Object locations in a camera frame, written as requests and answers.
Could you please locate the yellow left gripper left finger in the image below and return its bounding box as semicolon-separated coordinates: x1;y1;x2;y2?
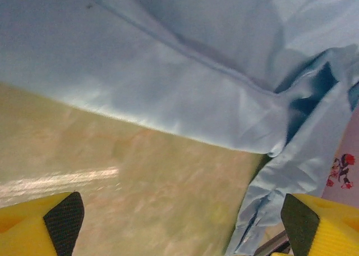
0;191;85;256

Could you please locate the light blue long sleeve shirt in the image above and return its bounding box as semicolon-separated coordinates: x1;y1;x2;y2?
0;0;359;256

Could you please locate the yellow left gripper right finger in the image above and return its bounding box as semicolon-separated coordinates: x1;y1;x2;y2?
280;193;359;256

